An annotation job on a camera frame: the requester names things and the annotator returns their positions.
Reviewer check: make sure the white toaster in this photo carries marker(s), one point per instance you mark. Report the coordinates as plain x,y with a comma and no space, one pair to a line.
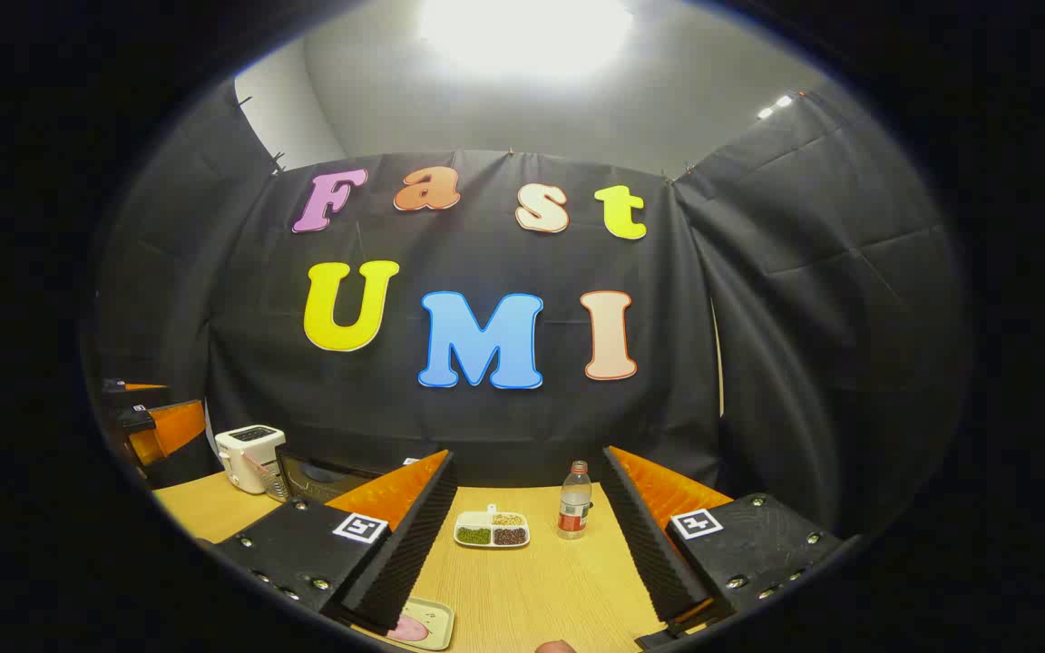
246,453

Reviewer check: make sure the white divided dish with beans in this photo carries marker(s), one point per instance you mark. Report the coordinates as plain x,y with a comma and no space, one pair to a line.
492,529

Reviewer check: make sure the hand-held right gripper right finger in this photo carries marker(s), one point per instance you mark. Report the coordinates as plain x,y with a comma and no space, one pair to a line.
645,553

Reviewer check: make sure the pink striped straw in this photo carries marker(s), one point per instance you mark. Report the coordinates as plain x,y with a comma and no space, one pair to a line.
261,472

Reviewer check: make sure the cream plate with cherry print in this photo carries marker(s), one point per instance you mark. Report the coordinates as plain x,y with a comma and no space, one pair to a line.
439,617

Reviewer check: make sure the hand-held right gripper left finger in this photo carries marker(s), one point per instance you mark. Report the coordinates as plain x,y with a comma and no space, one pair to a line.
414,553

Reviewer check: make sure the small ceiling light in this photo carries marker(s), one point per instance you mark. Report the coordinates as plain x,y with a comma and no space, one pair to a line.
776,106

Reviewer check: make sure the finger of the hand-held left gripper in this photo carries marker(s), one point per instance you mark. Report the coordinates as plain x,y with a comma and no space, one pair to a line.
137,395
178,428

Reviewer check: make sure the thin pale pole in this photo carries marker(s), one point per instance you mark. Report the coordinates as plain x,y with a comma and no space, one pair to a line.
717,363

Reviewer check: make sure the pink ham slice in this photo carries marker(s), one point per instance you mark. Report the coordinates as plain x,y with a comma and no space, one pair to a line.
412,629

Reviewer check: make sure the clear bottle with red label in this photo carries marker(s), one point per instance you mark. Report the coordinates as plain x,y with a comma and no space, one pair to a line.
574,508

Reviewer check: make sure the black electric oven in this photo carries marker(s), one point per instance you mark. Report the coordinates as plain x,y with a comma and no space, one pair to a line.
323,472

